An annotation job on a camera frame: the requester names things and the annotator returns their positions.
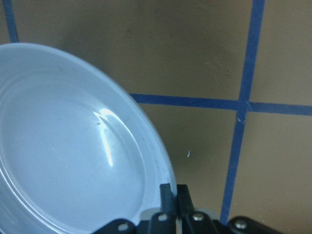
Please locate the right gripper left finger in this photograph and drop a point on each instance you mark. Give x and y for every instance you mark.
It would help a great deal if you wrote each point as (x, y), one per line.
(162, 222)

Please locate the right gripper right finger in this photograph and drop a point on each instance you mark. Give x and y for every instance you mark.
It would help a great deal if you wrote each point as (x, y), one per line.
(194, 221)

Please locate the blue plate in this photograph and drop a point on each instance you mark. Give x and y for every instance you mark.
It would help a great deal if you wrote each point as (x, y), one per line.
(76, 151)

